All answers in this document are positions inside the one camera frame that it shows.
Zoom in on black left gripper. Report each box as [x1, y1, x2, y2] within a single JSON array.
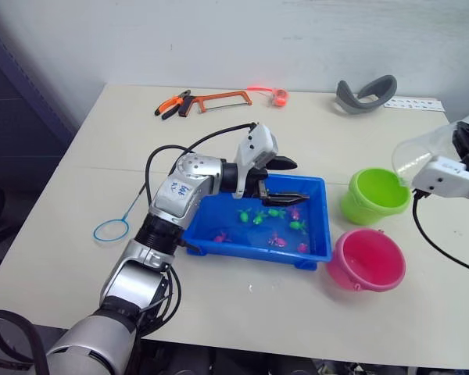
[[242, 155, 311, 208]]

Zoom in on clear plastic cup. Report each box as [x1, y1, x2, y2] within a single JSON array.
[[391, 123, 460, 187]]

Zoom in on green plastic bucket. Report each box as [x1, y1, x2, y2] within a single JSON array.
[[339, 167, 411, 227]]

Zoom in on blue plastic tub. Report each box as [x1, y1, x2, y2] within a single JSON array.
[[181, 174, 333, 271]]

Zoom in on pink plastic bucket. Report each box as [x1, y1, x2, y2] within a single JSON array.
[[327, 228, 406, 293]]

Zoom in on blue hoop fishing net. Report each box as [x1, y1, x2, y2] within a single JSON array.
[[92, 183, 146, 245]]

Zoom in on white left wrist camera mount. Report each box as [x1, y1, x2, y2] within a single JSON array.
[[233, 123, 279, 200]]

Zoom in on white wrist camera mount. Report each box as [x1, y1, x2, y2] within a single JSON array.
[[410, 155, 469, 205], [233, 123, 279, 200]]

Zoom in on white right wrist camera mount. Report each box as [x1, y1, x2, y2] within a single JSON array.
[[410, 155, 469, 205]]

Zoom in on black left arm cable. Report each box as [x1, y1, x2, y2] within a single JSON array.
[[145, 122, 259, 206]]

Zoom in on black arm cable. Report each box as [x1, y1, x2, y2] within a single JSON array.
[[145, 122, 259, 206], [411, 189, 469, 277]]

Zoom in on orange roll with strap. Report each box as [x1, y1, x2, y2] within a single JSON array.
[[245, 84, 289, 108]]

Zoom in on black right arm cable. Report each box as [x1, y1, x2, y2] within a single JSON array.
[[411, 189, 469, 277]]

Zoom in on grey curved head strap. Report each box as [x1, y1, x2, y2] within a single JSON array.
[[335, 74, 399, 116]]

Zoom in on orange frame hacksaw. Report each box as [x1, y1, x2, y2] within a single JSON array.
[[177, 90, 254, 117]]

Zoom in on orange handled pliers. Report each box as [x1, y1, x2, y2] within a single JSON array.
[[153, 88, 192, 121]]

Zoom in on thick black hose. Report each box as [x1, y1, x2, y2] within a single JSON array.
[[0, 309, 50, 375]]

